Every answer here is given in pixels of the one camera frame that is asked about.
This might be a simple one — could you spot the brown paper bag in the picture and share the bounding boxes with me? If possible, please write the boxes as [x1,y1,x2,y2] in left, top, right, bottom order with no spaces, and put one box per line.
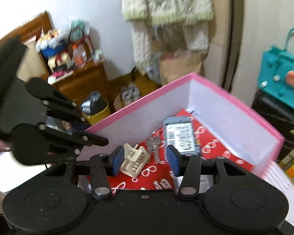
[159,50,202,87]

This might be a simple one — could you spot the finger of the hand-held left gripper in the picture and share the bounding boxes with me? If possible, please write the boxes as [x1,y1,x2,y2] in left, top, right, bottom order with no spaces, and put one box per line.
[39,125,110,156]
[43,86,89,134]

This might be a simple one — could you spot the yellow waste bin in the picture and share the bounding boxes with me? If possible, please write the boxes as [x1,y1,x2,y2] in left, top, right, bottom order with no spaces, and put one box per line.
[80,91,111,126]

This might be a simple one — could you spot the plush toy bouquet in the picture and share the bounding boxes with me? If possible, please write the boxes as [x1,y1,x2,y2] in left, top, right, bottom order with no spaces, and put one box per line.
[35,29,66,58]

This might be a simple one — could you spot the teal felt handbag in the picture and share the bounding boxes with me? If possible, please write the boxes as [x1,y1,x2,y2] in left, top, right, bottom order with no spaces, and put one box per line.
[257,28,294,113]

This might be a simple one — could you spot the black suitcase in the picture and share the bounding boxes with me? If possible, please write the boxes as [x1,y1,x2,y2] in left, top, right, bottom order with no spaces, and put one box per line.
[250,89,294,156]

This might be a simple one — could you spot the cream plastic phone stand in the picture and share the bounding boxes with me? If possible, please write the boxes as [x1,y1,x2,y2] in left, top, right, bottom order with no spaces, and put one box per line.
[120,144,151,176]

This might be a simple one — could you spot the wooden nightstand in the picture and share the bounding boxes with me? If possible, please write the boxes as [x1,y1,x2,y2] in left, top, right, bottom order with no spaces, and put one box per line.
[48,61,111,108]

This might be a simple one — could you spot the orange bottle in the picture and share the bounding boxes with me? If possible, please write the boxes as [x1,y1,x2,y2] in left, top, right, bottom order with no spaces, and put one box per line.
[72,44,87,68]

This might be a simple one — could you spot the silver key bunch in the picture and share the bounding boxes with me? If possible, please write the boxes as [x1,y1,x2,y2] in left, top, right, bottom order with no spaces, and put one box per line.
[146,132,166,164]

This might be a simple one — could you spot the brown slipper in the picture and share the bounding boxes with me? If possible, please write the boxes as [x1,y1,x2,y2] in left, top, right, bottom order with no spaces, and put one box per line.
[126,83,142,101]
[113,88,133,112]

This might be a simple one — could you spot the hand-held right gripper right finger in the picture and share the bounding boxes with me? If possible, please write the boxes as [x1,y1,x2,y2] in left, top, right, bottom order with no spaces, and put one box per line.
[167,144,248,199]

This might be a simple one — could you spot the light wooden cabinet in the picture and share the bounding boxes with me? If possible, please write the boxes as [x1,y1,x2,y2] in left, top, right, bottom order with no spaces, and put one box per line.
[206,0,236,89]

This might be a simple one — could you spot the light grey pocket router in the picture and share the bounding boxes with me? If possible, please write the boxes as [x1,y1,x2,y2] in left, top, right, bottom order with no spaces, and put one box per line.
[163,116,202,156]

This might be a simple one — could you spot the pink cardboard box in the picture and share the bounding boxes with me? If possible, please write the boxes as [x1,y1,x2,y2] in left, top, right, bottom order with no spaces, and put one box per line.
[77,72,285,191]

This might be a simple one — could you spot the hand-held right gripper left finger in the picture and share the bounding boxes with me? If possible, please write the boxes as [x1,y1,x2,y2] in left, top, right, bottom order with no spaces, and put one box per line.
[43,146,125,200]

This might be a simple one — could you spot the red printed paper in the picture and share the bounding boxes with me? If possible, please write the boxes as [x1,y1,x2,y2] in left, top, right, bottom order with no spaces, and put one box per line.
[88,108,255,191]

